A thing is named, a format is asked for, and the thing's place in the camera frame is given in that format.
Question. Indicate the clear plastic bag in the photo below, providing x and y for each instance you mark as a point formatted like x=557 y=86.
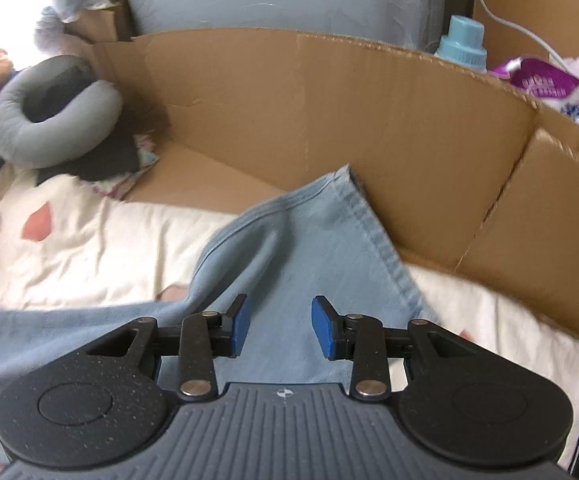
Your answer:
x=51 y=30

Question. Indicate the cream bear print blanket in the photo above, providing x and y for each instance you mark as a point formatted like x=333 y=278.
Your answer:
x=94 y=250

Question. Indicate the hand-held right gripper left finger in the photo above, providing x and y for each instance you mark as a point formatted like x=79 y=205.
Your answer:
x=239 y=325

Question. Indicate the white bottle with blue cap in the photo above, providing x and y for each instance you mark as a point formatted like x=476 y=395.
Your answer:
x=462 y=42

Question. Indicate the folded cardboard sheet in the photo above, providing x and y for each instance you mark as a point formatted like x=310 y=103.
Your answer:
x=344 y=120

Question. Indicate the grey neck pillow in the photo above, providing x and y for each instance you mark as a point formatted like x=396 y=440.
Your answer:
x=34 y=145

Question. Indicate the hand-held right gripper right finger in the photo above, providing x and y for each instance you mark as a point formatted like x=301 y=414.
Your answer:
x=322 y=327

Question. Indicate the black cloth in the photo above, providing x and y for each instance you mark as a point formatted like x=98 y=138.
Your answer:
x=99 y=160

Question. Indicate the floral cloth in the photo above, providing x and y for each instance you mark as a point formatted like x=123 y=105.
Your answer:
x=139 y=165

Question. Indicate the purple and white packet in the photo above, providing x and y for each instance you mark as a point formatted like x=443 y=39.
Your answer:
x=549 y=85

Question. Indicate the light blue jeans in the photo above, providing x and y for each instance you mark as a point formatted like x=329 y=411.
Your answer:
x=309 y=240

